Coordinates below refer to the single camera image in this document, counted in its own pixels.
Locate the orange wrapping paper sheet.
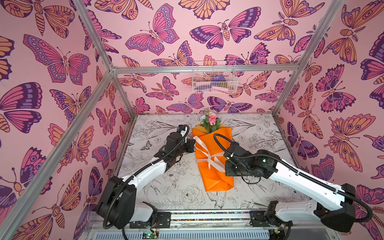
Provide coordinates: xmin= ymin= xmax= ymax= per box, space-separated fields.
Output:
xmin=192 ymin=125 xmax=235 ymax=193

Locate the white ribbon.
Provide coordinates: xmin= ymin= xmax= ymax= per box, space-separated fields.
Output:
xmin=193 ymin=136 xmax=226 ymax=173

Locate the pink fake rose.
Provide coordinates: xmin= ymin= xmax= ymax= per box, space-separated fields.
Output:
xmin=208 ymin=112 xmax=221 ymax=133

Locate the white fake flower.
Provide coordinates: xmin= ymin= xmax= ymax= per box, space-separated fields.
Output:
xmin=200 ymin=109 xmax=210 ymax=128

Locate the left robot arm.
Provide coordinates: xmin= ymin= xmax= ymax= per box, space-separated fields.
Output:
xmin=95 ymin=125 xmax=196 ymax=230

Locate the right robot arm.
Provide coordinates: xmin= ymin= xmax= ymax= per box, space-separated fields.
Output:
xmin=222 ymin=142 xmax=373 ymax=233

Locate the green circuit board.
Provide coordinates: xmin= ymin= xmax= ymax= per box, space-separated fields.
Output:
xmin=142 ymin=232 xmax=159 ymax=240

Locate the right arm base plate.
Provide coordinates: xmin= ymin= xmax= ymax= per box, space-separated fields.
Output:
xmin=250 ymin=210 xmax=293 ymax=228

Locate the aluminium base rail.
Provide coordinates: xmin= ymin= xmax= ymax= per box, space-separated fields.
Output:
xmin=80 ymin=209 xmax=343 ymax=240

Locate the white wire basket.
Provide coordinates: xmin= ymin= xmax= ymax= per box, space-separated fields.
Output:
xmin=191 ymin=61 xmax=239 ymax=95

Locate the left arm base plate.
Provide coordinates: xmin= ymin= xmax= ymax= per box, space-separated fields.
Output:
xmin=129 ymin=212 xmax=172 ymax=229

